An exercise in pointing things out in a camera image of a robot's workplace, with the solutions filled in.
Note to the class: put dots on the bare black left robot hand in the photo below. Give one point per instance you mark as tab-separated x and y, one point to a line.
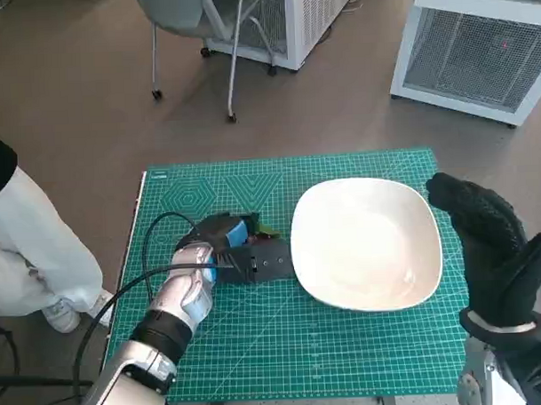
213	229

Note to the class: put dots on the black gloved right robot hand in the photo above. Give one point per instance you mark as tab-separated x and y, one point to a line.
494	257

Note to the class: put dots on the red toy grape bunch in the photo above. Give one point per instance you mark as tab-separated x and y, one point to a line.
266	230

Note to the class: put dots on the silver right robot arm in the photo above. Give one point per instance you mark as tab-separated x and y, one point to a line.
474	382

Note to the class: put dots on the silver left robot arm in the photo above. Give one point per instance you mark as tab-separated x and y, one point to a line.
125	381

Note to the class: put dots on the white square plate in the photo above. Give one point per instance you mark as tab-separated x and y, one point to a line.
365	243

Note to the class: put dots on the green cutting mat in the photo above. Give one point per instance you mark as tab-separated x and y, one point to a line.
280	344

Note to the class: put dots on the person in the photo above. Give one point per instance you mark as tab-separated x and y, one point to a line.
32	246

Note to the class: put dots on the white cabinet with mesh front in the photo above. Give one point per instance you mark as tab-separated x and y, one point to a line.
461	58

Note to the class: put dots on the grey chair with silver legs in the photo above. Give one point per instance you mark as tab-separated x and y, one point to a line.
175	15

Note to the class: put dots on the dark horizontal bar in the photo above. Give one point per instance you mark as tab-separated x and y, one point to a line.
37	381

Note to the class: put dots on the white mesh cabinet on casters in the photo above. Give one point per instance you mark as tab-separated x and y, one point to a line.
317	14

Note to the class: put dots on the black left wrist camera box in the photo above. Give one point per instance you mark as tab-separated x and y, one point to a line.
264	265

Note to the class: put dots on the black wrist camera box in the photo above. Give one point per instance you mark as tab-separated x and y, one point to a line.
539	375
264	265

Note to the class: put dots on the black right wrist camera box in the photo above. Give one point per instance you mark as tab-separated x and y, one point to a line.
539	375

